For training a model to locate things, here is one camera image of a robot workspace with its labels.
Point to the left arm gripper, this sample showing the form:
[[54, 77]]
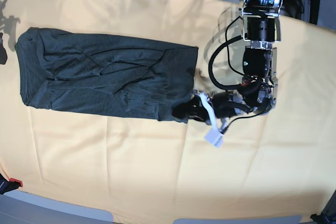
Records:
[[200, 109]]

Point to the dark green long-sleeve shirt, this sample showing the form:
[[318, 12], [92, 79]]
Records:
[[103, 74]]

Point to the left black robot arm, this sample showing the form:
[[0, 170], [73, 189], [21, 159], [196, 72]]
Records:
[[256, 95]]

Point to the yellow table cloth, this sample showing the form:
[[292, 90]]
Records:
[[145, 171]]

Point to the red and black clamp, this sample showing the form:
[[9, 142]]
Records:
[[7, 185]]

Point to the black clamp right corner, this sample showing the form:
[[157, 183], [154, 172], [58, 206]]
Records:
[[323, 219]]

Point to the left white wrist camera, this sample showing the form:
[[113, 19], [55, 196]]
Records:
[[215, 138]]

